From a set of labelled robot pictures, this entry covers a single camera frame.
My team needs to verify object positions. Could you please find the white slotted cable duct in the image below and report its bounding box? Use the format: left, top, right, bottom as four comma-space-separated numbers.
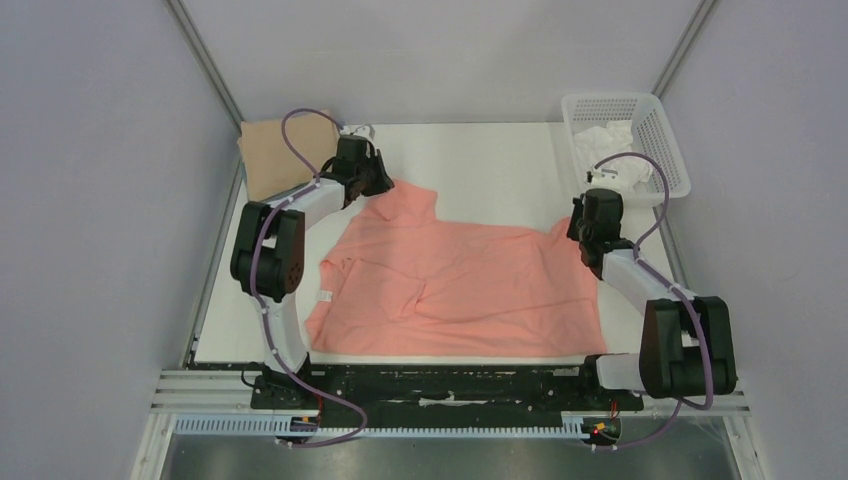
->
173, 414, 589, 440

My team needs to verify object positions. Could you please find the purple cable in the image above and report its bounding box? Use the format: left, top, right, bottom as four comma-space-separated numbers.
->
251, 108, 370, 450
589, 152, 717, 452

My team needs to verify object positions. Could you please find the salmon pink t shirt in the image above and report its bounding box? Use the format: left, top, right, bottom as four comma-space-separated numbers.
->
305, 182, 607, 358

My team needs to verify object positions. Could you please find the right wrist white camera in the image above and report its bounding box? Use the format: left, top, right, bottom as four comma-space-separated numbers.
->
586, 169, 628, 194

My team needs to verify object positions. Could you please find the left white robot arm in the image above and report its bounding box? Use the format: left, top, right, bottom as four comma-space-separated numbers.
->
230, 135, 394, 409

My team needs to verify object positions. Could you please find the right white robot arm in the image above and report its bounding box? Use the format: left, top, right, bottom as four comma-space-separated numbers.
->
567, 188, 738, 410

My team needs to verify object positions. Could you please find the wrist white camera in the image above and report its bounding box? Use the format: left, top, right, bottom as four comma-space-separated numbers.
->
340, 124, 376, 141
586, 169, 628, 194

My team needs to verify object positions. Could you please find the beige folded t shirt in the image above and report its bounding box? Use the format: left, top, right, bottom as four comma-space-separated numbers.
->
237, 113, 339, 201

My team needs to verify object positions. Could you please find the right aluminium frame post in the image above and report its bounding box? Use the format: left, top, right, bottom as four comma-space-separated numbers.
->
651, 0, 720, 98

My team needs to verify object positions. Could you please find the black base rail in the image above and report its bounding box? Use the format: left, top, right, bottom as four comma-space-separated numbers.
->
250, 364, 644, 428

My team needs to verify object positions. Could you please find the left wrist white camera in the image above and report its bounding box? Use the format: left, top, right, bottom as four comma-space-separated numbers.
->
340, 124, 376, 141

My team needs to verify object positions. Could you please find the white crumpled t shirt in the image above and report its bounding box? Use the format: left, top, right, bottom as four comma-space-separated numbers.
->
574, 120, 653, 194

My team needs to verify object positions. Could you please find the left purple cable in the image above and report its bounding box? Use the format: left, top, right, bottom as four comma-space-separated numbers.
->
251, 108, 370, 450

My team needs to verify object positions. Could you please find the aluminium frame post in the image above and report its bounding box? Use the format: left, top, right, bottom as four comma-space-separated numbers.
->
163, 0, 244, 132
651, 0, 720, 98

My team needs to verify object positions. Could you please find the left aluminium frame post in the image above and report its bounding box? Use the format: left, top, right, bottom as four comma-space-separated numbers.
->
163, 0, 244, 132

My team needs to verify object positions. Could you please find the white plastic laundry basket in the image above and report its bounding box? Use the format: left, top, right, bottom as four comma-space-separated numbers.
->
561, 92, 691, 207

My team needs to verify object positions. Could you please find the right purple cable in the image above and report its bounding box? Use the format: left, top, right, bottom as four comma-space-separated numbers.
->
589, 152, 717, 452

